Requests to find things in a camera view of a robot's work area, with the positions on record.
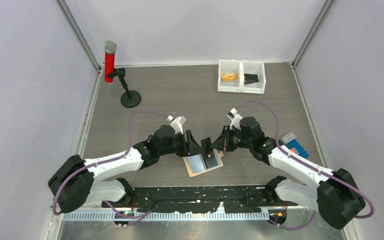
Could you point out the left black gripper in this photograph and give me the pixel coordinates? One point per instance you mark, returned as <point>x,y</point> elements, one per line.
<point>189,147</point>

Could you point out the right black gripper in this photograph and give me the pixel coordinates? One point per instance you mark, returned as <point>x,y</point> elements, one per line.
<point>223,142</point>

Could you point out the black VIP credit card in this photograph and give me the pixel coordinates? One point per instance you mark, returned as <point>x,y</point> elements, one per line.
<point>250,78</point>

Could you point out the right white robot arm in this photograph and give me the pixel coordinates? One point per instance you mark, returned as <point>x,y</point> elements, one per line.
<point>331,193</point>

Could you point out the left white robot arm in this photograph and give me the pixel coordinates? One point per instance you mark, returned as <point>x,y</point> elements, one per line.
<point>79,181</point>

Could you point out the gold card in bin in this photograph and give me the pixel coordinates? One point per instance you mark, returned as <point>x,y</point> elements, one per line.
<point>229,77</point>

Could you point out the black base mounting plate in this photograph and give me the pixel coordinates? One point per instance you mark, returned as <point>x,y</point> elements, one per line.
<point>199,199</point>

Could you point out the colourful toy brick assembly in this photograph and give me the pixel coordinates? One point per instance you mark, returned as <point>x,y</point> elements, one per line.
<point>291,142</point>

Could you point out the white two-compartment bin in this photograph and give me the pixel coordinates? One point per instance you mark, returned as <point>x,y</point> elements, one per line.
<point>242,67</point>

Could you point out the black stand with round base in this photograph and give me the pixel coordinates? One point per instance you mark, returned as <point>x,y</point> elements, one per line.
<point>130,98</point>

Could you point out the red cylinder with grey cap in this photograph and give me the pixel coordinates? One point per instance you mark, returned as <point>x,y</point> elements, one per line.
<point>110,48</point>

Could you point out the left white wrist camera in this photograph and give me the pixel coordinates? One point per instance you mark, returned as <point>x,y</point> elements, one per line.
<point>177,123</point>

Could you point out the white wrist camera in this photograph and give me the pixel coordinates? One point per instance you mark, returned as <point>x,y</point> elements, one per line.
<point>177,123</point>
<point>235,119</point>

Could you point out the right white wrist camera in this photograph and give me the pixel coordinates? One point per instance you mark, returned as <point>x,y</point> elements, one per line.
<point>235,119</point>

